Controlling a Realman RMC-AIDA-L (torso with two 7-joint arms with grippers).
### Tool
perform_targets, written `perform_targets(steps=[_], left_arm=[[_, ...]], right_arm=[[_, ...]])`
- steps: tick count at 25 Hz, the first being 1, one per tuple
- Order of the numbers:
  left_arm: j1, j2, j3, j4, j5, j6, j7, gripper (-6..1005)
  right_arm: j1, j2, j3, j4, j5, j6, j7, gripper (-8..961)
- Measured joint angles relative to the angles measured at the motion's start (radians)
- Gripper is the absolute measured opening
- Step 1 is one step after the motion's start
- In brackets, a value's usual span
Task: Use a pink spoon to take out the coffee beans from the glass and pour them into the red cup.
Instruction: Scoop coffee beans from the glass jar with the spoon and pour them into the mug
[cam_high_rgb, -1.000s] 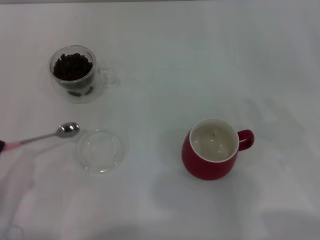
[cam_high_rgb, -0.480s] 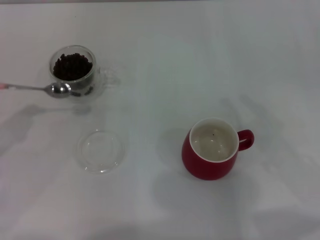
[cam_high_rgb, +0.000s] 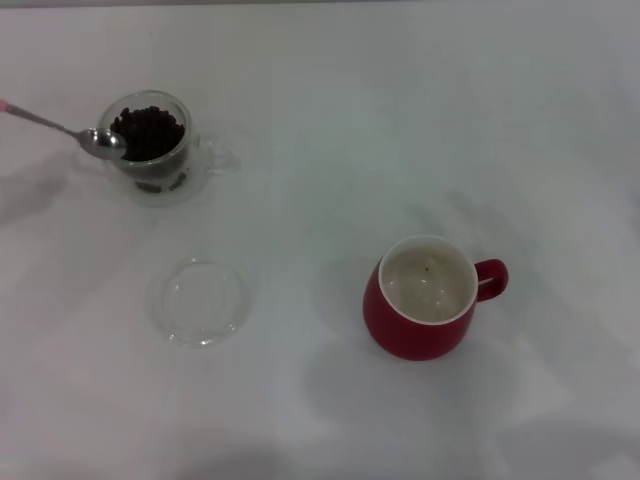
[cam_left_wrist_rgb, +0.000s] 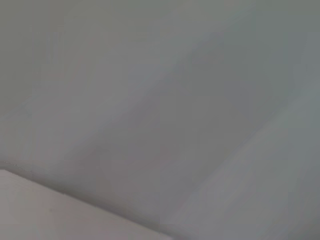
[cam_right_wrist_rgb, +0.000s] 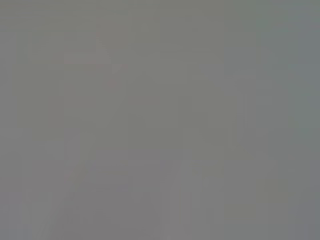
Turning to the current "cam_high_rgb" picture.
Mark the red mug with white interior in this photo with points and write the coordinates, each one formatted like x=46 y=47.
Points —
x=415 y=340

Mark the coffee beans pile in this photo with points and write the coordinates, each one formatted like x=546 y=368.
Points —
x=152 y=132

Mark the clear glass saucer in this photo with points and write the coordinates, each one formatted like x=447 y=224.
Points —
x=200 y=330

